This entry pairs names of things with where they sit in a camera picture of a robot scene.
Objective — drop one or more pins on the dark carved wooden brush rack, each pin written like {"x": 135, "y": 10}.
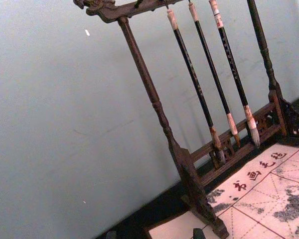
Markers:
{"x": 140, "y": 65}

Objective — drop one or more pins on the white calligraphy mat red grid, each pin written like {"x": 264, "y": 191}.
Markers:
{"x": 259, "y": 199}

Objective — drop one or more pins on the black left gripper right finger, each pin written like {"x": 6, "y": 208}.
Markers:
{"x": 200, "y": 234}

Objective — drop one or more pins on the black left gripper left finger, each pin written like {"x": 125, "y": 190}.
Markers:
{"x": 112, "y": 235}

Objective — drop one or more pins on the black calligraphy brush dark bristles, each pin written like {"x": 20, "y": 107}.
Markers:
{"x": 191, "y": 65}

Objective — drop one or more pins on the thin black calligraphy brush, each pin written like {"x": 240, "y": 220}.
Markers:
{"x": 212, "y": 65}

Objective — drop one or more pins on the black calligraphy brush grey bristles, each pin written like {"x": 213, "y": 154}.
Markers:
{"x": 232, "y": 65}

